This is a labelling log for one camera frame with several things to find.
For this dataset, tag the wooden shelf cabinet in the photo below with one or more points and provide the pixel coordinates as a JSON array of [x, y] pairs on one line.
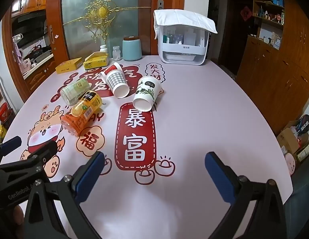
[[276, 79]]

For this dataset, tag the clear pale green plastic bottle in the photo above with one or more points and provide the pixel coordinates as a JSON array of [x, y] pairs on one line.
[[74, 90]]

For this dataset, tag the red and white paper cup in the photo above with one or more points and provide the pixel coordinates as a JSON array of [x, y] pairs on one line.
[[114, 67]]

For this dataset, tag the open yellow cardboard box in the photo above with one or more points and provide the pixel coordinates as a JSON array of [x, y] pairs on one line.
[[96, 61]]

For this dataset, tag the brown cardboard box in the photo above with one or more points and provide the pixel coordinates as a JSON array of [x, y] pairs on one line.
[[288, 140]]

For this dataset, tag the red door decoration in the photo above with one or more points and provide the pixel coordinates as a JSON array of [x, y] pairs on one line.
[[245, 14]]

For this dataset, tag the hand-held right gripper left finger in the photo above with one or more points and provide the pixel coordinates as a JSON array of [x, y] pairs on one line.
[[91, 176]]

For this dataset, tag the pink round cartoon cutout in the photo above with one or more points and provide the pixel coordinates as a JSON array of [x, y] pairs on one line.
[[290, 164]]

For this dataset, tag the orange juice plastic bottle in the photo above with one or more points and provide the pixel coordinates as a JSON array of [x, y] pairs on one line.
[[82, 112]]

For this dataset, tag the teal ceramic canister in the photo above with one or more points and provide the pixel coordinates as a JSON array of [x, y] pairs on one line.
[[131, 48]]

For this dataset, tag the printed pink table cover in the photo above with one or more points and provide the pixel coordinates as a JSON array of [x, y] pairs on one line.
[[194, 104]]

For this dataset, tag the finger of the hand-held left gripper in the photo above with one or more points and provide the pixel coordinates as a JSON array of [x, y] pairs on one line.
[[10, 145], [43, 151]]

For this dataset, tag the red plastic tub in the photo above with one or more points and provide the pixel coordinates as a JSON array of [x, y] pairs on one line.
[[3, 112]]

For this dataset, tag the gold door ornament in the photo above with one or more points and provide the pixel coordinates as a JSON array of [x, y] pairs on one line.
[[101, 11]]

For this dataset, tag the flat yellow cardboard box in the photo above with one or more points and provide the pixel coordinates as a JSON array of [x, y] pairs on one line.
[[68, 66]]

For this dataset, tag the white cloth cover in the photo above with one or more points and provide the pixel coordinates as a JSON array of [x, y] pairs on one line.
[[186, 20]]

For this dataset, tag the person's left hand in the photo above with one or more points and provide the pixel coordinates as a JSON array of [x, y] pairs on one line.
[[17, 215]]

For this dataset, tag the black printed hand fan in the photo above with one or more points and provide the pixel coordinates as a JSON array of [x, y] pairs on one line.
[[303, 125]]

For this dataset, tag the grey checked paper cup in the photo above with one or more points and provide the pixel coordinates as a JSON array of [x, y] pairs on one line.
[[115, 81]]

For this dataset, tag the white panda print paper cup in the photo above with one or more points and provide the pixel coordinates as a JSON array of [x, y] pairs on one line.
[[147, 92]]

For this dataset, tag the white bottle with cap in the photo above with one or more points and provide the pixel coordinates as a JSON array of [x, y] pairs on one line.
[[103, 48]]

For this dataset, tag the wooden kitchen base cabinet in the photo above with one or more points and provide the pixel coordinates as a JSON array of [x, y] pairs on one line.
[[39, 76]]

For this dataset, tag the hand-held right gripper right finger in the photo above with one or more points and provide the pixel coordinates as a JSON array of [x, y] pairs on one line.
[[218, 178]]

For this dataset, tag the small clear pill bottle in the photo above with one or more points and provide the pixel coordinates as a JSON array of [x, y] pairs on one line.
[[116, 53]]

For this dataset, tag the white plastic storage cabinet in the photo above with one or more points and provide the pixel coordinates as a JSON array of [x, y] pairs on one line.
[[183, 49]]

